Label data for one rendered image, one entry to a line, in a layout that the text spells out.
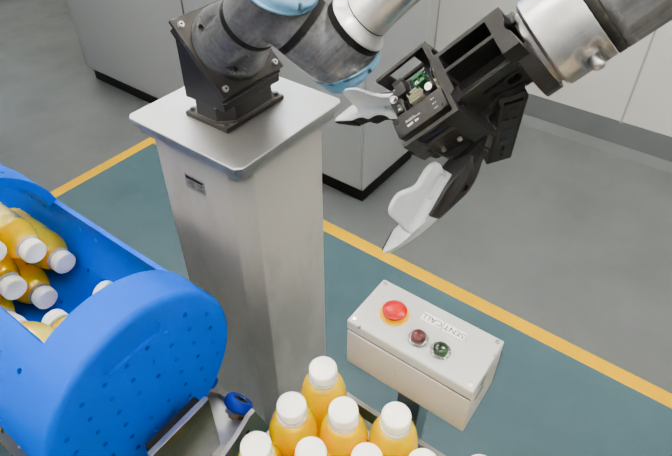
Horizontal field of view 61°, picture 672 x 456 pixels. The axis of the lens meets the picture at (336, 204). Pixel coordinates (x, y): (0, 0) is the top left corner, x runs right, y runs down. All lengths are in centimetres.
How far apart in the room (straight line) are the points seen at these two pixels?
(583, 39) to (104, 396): 62
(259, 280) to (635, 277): 180
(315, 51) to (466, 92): 57
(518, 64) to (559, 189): 260
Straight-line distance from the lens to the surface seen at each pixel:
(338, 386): 83
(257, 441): 76
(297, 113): 118
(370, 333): 82
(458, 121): 44
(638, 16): 45
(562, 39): 44
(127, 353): 74
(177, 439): 83
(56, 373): 72
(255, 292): 132
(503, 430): 206
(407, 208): 48
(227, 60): 108
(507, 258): 257
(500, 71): 45
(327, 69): 101
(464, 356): 82
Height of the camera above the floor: 175
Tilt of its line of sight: 40 degrees down
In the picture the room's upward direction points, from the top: straight up
